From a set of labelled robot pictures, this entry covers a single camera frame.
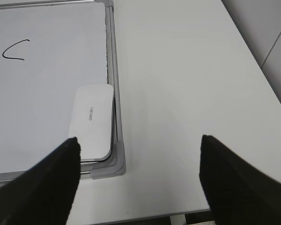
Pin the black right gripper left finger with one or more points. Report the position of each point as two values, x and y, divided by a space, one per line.
44 194

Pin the white whiteboard eraser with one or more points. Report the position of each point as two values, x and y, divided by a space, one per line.
91 121

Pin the whiteboard with aluminium frame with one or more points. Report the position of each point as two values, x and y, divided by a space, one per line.
48 50

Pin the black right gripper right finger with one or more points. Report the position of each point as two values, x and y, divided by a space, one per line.
237 193

